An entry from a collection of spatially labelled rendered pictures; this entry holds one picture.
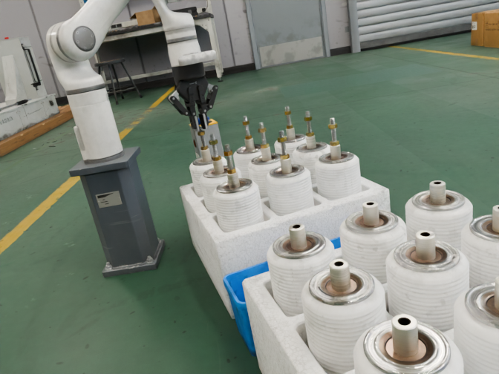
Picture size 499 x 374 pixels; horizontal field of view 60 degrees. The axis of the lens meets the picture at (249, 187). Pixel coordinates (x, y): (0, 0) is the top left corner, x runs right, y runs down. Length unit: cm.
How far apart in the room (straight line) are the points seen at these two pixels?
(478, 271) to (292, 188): 40
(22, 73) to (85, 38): 343
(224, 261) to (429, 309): 42
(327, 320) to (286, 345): 9
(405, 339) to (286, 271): 22
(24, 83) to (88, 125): 342
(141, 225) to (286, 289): 63
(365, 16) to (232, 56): 178
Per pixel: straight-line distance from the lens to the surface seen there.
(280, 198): 90
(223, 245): 84
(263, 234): 86
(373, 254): 64
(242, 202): 86
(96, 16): 112
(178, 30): 104
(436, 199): 72
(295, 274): 60
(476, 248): 63
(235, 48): 601
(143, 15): 563
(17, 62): 452
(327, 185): 95
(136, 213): 115
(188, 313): 98
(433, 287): 55
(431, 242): 57
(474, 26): 502
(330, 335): 52
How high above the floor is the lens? 55
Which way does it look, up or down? 20 degrees down
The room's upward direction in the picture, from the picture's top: 10 degrees counter-clockwise
